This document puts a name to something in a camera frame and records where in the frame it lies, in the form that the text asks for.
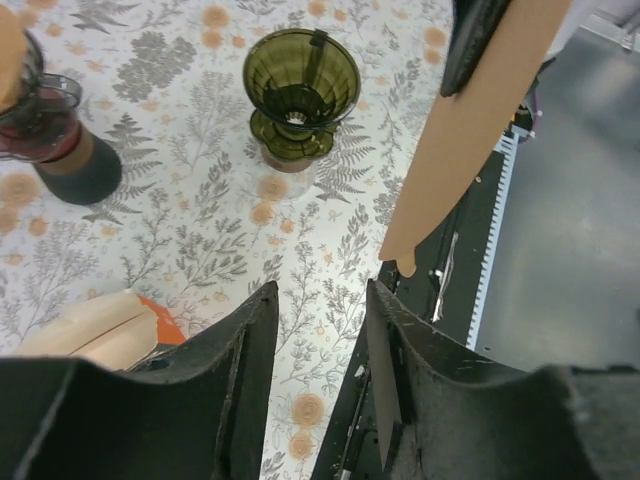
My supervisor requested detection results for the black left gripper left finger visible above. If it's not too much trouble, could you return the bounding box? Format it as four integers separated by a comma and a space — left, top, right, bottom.
1, 282, 278, 479

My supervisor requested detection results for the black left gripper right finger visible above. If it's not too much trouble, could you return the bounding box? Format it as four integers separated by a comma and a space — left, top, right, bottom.
366, 278, 640, 480

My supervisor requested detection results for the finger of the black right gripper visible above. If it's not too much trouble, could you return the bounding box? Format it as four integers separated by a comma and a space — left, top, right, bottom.
440, 0, 511, 98

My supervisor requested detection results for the orange coffee filter box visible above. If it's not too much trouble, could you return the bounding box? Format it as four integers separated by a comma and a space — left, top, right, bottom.
13, 290, 186, 371

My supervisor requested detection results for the green glass dripper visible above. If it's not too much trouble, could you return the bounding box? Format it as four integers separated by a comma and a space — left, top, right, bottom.
242, 28, 361, 168

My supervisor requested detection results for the brown paper coffee filter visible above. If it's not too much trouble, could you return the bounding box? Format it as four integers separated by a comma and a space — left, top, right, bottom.
0, 6, 27, 112

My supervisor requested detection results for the floral patterned table mat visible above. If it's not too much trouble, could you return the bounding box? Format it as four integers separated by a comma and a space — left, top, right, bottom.
1, 1, 453, 479

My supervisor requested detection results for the brown tape roll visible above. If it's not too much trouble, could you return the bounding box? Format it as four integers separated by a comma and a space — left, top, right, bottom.
256, 145, 317, 201

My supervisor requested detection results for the light blue cable duct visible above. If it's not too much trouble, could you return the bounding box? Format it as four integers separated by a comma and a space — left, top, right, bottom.
466, 133, 520, 351

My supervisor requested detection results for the aluminium frame rail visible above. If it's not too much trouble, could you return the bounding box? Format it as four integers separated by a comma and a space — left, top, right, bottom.
581, 12, 639, 52

